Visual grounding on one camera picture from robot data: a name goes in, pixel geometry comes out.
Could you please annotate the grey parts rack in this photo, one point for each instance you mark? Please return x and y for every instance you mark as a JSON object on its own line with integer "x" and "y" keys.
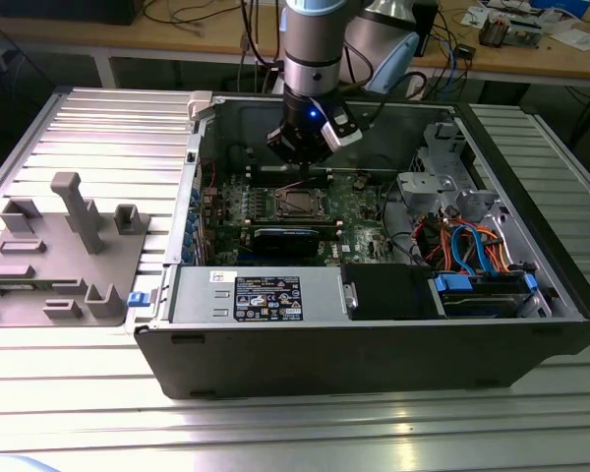
{"x": 54, "y": 265}

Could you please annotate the black equipment box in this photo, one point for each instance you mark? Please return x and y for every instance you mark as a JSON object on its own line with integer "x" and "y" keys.
{"x": 64, "y": 12}

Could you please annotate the wooden desk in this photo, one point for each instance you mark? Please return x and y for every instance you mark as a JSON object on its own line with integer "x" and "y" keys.
{"x": 177, "y": 34}

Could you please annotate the metal drive cage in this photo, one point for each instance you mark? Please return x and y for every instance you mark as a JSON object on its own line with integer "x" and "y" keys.
{"x": 423, "y": 182}

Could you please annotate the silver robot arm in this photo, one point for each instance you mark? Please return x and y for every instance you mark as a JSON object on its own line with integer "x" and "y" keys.
{"x": 305, "y": 59}

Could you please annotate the green motherboard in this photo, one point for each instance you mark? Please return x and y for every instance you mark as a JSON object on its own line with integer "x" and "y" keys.
{"x": 364, "y": 241}

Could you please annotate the black graphics card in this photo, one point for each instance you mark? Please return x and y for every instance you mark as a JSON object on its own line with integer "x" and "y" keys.
{"x": 285, "y": 243}

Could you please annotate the silver power supply box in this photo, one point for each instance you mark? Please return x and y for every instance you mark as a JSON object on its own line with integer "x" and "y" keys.
{"x": 201, "y": 295}

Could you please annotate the blue expansion slot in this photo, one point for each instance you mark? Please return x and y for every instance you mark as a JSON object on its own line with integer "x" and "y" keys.
{"x": 248, "y": 256}

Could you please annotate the small black tower box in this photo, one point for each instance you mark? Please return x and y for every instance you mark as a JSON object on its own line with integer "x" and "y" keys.
{"x": 427, "y": 29}

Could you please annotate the black grey PC case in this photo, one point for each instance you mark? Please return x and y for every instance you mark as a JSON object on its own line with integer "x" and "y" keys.
{"x": 324, "y": 364}

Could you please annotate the white papers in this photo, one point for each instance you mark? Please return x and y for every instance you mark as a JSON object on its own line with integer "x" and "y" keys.
{"x": 577, "y": 39}

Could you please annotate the blue case latch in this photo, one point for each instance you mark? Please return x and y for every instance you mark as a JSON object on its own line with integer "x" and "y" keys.
{"x": 137, "y": 299}

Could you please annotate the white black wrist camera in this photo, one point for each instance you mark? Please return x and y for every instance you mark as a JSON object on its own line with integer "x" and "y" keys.
{"x": 344, "y": 135}

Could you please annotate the silver green CPU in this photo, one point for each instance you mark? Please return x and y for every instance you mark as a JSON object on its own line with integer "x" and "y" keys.
{"x": 301, "y": 202}

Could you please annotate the hard disk in blue carrier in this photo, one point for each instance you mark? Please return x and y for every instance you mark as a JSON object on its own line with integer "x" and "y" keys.
{"x": 477, "y": 305}

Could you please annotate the grey case release latch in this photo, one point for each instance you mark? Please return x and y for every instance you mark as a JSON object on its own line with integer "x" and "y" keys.
{"x": 199, "y": 103}

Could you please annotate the open electronics module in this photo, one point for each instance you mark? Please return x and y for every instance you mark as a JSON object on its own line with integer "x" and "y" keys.
{"x": 496, "y": 34}

